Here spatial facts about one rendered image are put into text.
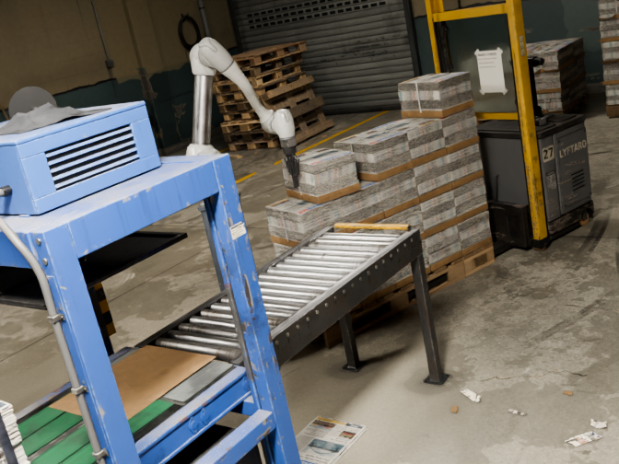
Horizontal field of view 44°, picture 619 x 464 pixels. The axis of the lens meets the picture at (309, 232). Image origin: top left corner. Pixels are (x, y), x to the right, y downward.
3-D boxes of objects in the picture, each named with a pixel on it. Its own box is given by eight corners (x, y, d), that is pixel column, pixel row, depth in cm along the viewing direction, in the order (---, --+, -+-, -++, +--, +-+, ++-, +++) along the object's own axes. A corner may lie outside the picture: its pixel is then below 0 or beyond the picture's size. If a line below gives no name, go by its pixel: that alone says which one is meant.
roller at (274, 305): (227, 304, 333) (224, 294, 332) (313, 314, 305) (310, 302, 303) (219, 309, 330) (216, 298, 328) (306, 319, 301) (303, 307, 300)
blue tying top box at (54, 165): (46, 169, 268) (29, 114, 262) (163, 165, 232) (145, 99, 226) (-76, 213, 235) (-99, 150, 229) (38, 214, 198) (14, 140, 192)
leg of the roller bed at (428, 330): (434, 375, 390) (413, 251, 370) (444, 377, 387) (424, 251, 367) (428, 380, 386) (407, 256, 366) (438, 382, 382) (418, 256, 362)
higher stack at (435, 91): (425, 267, 533) (394, 83, 495) (454, 252, 549) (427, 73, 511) (466, 277, 502) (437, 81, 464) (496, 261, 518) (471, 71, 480)
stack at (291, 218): (291, 332, 474) (262, 205, 449) (426, 266, 534) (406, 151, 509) (328, 349, 442) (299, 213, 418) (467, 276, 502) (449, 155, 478)
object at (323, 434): (318, 416, 374) (317, 414, 374) (367, 426, 357) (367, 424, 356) (272, 459, 346) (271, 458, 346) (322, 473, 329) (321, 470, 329)
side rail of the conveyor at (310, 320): (414, 251, 370) (410, 228, 366) (424, 251, 367) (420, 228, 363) (235, 391, 271) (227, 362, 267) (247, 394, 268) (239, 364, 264)
